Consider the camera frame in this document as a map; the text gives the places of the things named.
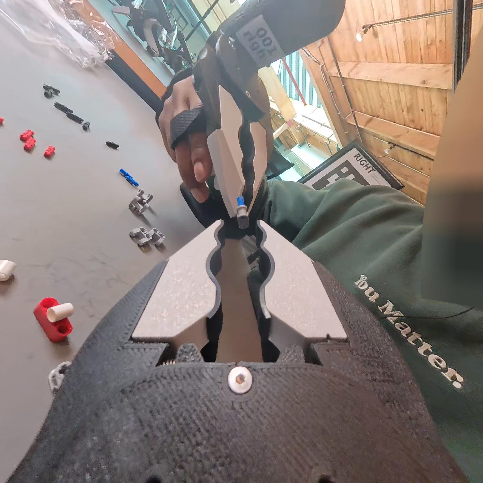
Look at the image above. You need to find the black framed marker sign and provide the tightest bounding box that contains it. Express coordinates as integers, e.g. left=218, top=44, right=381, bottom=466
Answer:
left=298, top=141, right=404, bottom=193

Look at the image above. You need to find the wooden background desk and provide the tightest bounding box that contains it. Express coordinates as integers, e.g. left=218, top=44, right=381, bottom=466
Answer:
left=85, top=0, right=168, bottom=110

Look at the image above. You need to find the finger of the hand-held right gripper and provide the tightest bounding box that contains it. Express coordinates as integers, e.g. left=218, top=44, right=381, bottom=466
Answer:
left=245, top=120, right=269, bottom=212
left=207, top=85, right=247, bottom=219

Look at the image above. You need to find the black exercise machine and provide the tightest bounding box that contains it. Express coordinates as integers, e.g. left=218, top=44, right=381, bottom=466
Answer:
left=126, top=0, right=189, bottom=65

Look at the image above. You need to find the red short beam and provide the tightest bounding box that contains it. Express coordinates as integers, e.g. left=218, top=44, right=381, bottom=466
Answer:
left=33, top=297, right=74, bottom=343

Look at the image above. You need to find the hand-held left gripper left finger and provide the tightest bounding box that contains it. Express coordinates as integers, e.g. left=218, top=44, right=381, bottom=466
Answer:
left=132, top=220, right=225, bottom=353

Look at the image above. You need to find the clear plastic bag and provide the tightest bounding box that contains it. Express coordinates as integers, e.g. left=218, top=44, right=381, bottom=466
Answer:
left=0, top=0, right=114, bottom=68

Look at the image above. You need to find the person's right hand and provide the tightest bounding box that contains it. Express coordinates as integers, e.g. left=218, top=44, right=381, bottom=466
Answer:
left=158, top=84, right=214, bottom=203

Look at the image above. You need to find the person's green sweatshirt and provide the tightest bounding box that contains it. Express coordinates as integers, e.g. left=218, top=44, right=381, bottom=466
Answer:
left=294, top=226, right=483, bottom=483

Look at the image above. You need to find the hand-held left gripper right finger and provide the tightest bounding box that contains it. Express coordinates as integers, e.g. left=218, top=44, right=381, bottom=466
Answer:
left=258, top=220, right=348, bottom=351

